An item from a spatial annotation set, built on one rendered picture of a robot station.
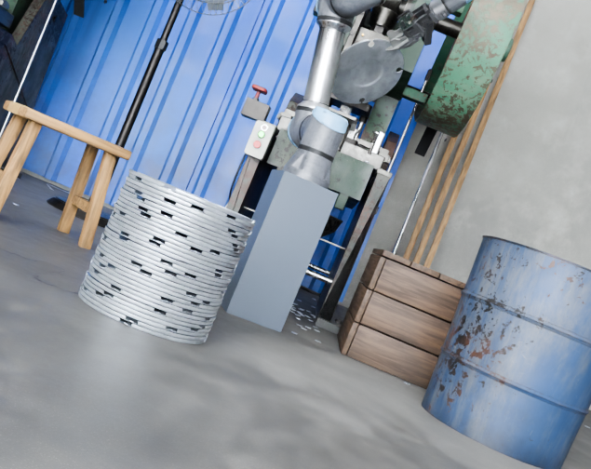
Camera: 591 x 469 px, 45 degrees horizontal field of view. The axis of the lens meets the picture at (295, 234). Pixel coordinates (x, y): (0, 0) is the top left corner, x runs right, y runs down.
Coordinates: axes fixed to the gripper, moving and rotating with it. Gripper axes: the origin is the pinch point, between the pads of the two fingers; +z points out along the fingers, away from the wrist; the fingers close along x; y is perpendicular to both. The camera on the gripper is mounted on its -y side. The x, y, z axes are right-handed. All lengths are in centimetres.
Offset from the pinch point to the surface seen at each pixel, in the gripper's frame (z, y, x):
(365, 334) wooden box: 36, 11, 99
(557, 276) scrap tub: -28, 33, 114
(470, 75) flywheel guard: -16.7, -26.6, 10.8
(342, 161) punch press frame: 37.8, -13.7, 22.2
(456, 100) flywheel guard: -6.8, -33.3, 12.7
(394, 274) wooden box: 21, 11, 85
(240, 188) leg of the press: 70, 10, 25
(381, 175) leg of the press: 26.4, -18.6, 33.5
